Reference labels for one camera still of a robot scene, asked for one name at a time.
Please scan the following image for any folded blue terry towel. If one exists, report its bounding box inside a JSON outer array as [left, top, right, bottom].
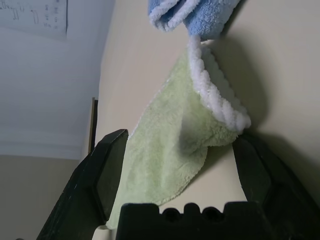
[[147, 0, 247, 42]]

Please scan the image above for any white paper sheet with drawings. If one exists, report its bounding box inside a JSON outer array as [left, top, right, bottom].
[[0, 0, 69, 38]]

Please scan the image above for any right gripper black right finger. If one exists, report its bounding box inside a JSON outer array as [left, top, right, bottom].
[[232, 133, 316, 240]]

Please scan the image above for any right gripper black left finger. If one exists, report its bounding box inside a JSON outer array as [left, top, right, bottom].
[[36, 128, 130, 240]]

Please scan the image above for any green terry towel white trim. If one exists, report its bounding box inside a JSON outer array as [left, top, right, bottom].
[[107, 41, 252, 230]]

